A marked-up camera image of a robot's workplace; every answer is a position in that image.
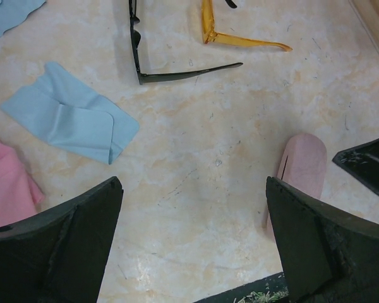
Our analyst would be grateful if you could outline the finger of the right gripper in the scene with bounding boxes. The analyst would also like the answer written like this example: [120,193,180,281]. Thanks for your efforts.
[332,138,379,196]

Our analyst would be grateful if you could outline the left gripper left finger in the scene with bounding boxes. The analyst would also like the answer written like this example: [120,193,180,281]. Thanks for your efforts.
[0,177,124,302]

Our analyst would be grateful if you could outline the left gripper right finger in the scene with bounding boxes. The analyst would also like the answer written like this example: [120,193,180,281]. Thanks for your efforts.
[266,177,379,302]

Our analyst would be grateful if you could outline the pink glasses case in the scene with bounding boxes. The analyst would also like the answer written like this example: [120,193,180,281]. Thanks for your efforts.
[265,133,328,244]

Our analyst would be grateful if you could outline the light blue cleaning cloth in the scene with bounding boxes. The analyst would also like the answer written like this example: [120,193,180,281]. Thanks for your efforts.
[1,62,140,164]

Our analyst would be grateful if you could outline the black sunglasses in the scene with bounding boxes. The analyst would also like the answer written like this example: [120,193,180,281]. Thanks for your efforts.
[128,1,243,85]

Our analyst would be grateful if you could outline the orange sunglasses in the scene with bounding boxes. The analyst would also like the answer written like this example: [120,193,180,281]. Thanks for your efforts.
[201,0,292,52]

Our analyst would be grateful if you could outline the pink folded garment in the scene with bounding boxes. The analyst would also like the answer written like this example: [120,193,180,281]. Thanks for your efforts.
[0,142,44,227]

